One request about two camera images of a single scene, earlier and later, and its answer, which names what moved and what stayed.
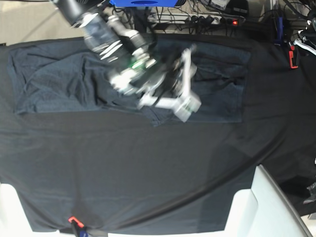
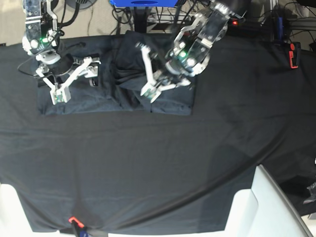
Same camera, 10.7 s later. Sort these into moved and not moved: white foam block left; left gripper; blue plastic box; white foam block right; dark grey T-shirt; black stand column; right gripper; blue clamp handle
Moved: right gripper; left gripper; dark grey T-shirt
Not moved: blue plastic box; blue clamp handle; white foam block right; black stand column; white foam block left
